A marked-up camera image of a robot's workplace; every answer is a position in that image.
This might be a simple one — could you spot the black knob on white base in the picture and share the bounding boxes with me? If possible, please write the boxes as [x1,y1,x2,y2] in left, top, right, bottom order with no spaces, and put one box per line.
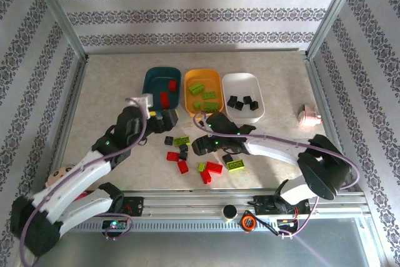
[221,204,238,223]

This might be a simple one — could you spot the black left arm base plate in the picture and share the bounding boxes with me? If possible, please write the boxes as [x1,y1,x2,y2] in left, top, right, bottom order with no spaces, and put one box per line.
[120,196,144,218]

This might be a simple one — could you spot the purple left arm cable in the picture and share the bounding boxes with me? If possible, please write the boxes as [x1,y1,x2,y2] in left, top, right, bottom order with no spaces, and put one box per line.
[19,96,148,267]

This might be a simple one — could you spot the plush doll with pink clothes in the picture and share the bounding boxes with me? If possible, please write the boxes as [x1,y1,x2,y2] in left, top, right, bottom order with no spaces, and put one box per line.
[44,163,94,201]

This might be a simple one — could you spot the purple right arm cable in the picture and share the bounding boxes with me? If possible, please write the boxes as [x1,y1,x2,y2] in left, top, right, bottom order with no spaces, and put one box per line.
[192,112,360,239]

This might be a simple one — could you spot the aluminium side rail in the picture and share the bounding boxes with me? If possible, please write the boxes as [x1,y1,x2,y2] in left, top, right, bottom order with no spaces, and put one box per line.
[304,56,363,196]
[32,56,90,196]

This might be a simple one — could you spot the yellow plastic container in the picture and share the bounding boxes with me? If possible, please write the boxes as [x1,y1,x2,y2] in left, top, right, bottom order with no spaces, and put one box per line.
[184,68,223,121]

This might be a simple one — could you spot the teal plastic container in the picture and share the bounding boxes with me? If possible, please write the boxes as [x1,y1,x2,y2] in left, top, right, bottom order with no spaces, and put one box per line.
[139,66,182,118]

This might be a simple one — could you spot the thin aluminium crossbar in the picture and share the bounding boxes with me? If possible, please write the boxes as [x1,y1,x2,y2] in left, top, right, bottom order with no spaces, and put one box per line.
[86,48,309,56]

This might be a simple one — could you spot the small lit circuit board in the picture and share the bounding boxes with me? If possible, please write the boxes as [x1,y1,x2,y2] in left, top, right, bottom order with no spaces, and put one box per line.
[102,219,128,231]

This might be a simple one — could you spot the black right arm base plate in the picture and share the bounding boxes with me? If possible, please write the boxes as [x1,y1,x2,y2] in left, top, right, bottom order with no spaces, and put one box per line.
[253,194,312,216]

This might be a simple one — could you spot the white plastic container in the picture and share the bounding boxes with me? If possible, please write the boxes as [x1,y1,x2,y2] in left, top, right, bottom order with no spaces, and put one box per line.
[221,72,266,124]

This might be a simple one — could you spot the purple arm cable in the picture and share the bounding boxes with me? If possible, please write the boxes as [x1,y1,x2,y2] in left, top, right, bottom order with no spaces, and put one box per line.
[19,96,148,267]
[192,112,360,239]

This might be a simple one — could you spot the slotted grey cable duct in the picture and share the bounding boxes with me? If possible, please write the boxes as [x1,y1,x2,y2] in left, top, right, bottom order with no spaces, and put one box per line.
[67,218,279,233]

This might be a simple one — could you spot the aluminium frame post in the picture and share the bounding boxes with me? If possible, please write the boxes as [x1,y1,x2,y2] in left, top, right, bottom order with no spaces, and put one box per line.
[26,0,90,61]
[305,0,367,60]

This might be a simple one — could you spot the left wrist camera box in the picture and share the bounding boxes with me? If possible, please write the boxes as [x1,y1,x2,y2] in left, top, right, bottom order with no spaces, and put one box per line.
[136,93,155,109]

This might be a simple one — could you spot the wide aluminium base rail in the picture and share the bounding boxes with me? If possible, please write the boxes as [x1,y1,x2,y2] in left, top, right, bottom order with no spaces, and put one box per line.
[29,190,369,218]

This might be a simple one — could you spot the orange black round device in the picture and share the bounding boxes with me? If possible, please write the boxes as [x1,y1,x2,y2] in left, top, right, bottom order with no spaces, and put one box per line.
[239,211,258,234]

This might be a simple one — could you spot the small pink toy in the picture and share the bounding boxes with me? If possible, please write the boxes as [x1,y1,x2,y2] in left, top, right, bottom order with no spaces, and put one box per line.
[296,103,323,129]

